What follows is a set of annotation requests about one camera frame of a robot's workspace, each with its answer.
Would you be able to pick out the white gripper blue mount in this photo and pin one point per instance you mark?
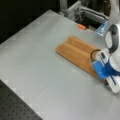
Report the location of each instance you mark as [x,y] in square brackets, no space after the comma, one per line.
[101,64]

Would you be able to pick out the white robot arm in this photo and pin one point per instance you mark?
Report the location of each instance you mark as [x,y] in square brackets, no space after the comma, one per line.
[112,40]

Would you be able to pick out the orange clamp near base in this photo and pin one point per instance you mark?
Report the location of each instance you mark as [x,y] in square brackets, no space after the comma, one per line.
[81,26]

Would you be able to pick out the aluminium frame rail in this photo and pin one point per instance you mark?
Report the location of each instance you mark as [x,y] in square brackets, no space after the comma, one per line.
[84,11]

